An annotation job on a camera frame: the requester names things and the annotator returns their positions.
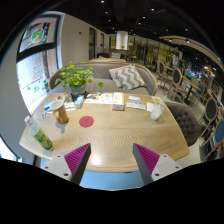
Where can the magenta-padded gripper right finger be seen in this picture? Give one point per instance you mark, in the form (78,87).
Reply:
(149,159)

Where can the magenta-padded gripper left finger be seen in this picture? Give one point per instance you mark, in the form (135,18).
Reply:
(75,159)

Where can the clear bottle with green label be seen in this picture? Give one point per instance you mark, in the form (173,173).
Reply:
(40,136)

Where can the flat round red coaster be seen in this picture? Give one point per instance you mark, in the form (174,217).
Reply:
(86,121)

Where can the brown ceramic mug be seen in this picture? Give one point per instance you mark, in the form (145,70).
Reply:
(60,112)

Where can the clear plastic cup with straw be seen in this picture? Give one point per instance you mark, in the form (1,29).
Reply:
(156,110)

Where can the grey tufted chair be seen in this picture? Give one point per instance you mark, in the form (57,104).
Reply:
(183,121)

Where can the white paper napkin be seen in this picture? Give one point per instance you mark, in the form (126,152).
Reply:
(150,107)

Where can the pill blister pack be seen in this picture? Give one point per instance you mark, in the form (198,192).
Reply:
(44,115)

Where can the small blue white carton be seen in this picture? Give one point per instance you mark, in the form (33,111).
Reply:
(79,101)

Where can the flat blue white box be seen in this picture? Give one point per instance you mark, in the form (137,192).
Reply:
(48,105)

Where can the yellow card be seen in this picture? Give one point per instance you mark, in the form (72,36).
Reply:
(156,98)

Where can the clear drinking glass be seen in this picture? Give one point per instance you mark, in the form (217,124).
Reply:
(66,98)

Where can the small white blue box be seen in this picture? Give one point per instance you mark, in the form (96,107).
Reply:
(134,99)

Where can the printed white leaflet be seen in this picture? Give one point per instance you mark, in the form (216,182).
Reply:
(101,98)

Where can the white and orange box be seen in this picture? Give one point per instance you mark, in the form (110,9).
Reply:
(118,100)

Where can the group of dining chairs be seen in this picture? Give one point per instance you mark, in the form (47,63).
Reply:
(210,108)

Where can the green potted plant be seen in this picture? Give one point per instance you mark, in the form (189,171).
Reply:
(76,77)

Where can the grey white chevron cushion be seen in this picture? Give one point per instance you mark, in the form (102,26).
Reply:
(127,77)

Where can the grey curved sofa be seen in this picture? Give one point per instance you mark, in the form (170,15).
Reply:
(101,71)

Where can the white cylindrical pillar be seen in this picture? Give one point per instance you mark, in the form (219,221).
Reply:
(122,40)

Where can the group of ceiling lights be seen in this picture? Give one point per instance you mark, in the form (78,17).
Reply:
(139,23)

